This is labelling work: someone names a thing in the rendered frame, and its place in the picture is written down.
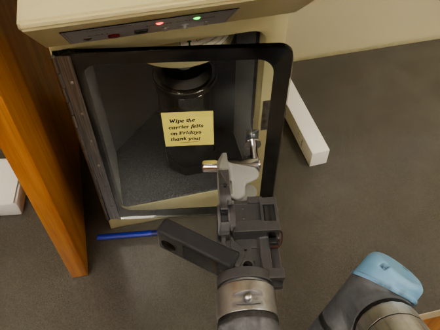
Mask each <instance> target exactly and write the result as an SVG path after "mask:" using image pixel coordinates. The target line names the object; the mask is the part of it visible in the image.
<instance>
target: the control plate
mask: <svg viewBox="0 0 440 330"><path fill-rule="evenodd" d="M238 9H239V8H236V9H227V10H218V11H213V12H203V13H198V14H190V15H184V16H175V17H170V18H161V19H156V20H147V21H141V22H132V23H127V24H118V25H113V26H104V27H95V28H90V29H81V30H75V31H67V32H61V33H59V34H60V35H61V36H62V37H64V38H65V39H66V40H67V41H68V42H69V43H70V44H75V43H84V42H89V41H98V40H103V39H108V35H111V34H117V33H118V34H120V37H126V36H131V35H137V34H134V30H139V29H148V33H154V32H159V31H164V29H161V28H163V27H169V28H167V31H168V30H173V29H181V28H184V27H183V26H181V25H183V24H189V25H188V26H187V27H188V28H190V27H195V26H203V25H204V23H203V24H201V22H204V21H209V22H207V25H209V24H218V23H223V22H226V21H227V20H228V19H229V18H230V17H231V16H232V15H233V14H234V13H235V12H236V11H237V10H238ZM198 16H201V18H200V19H197V20H195V19H193V18H194V17H198ZM157 22H164V23H163V24H160V25H157V24H155V23H157ZM85 38H92V39H91V40H89V41H86V40H83V39H85Z"/></svg>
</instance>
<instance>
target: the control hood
mask: <svg viewBox="0 0 440 330"><path fill-rule="evenodd" d="M313 1H314V0H18V1H17V20H16V24H17V26H18V29H19V30H20V31H22V32H23V33H25V34H26V35H28V36H30V37H31V38H32V39H34V40H36V41H37V42H38V43H40V44H42V45H43V46H45V47H46V48H48V47H54V46H62V45H71V44H70V43H69V42H68V41H67V40H66V39H65V38H64V37H62V36H61V35H60V34H59V33H61V32H67V31H75V30H81V29H90V28H98V27H104V26H113V25H118V24H127V23H132V22H141V21H147V20H156V19H161V18H170V17H175V16H184V15H190V14H198V13H203V12H213V11H218V10H227V9H236V8H239V9H238V10H237V11H236V12H235V13H234V14H233V15H232V16H231V17H230V18H229V19H228V20H227V21H226V22H232V21H237V20H246V19H251V18H260V17H265V16H274V15H279V14H287V13H292V12H297V11H298V10H300V9H302V8H303V7H305V6H307V5H308V4H309V3H311V2H313Z"/></svg>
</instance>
